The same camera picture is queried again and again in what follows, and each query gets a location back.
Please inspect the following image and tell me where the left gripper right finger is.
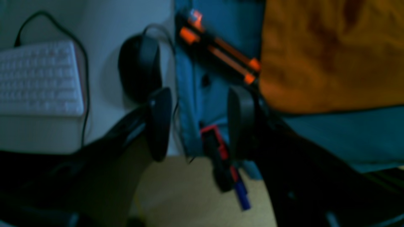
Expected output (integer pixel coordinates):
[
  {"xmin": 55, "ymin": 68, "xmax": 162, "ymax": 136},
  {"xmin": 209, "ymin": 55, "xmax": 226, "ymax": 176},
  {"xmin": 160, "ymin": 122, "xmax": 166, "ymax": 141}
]
[{"xmin": 227, "ymin": 86, "xmax": 403, "ymax": 227}]

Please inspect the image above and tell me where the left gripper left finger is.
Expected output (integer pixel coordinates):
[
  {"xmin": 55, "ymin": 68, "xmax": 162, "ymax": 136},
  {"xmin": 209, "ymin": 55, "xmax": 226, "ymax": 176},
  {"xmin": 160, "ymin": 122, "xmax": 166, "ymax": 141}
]
[{"xmin": 1, "ymin": 87, "xmax": 172, "ymax": 227}]

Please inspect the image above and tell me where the orange t-shirt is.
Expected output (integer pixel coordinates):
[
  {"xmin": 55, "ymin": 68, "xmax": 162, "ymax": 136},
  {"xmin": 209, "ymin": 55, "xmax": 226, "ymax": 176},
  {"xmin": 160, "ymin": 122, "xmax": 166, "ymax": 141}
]
[{"xmin": 259, "ymin": 0, "xmax": 404, "ymax": 114}]

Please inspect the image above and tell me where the blue black clamp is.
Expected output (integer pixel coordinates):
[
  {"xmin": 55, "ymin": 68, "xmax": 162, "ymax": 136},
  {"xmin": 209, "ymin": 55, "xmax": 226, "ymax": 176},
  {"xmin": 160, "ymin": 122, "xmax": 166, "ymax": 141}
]
[{"xmin": 234, "ymin": 179, "xmax": 251, "ymax": 211}]

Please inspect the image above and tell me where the blue-grey table cloth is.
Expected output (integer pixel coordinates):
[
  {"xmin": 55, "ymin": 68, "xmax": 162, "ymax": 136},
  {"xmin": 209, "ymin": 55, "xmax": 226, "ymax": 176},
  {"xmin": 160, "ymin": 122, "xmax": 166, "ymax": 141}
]
[{"xmin": 175, "ymin": 0, "xmax": 404, "ymax": 172}]

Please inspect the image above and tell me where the orange black clamp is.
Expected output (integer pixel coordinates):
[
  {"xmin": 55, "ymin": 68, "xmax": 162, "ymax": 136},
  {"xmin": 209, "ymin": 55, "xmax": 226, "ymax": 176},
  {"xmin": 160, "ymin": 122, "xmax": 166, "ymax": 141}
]
[{"xmin": 200, "ymin": 125, "xmax": 241, "ymax": 192}]

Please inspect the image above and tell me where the white keyboard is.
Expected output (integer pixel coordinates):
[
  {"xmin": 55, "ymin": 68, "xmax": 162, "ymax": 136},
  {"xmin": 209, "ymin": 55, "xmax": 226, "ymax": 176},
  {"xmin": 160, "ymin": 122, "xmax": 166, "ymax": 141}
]
[{"xmin": 0, "ymin": 40, "xmax": 85, "ymax": 117}]

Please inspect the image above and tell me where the black computer mouse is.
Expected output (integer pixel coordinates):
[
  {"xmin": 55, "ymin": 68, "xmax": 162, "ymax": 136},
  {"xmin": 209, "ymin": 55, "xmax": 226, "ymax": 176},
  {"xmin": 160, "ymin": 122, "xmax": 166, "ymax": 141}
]
[{"xmin": 117, "ymin": 34, "xmax": 163, "ymax": 103}]

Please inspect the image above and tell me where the orange black utility knife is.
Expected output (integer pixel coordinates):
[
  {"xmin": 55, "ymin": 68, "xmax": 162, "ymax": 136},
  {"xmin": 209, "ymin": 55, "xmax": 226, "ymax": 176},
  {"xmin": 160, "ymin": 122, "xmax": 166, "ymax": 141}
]
[{"xmin": 175, "ymin": 9, "xmax": 261, "ymax": 89}]

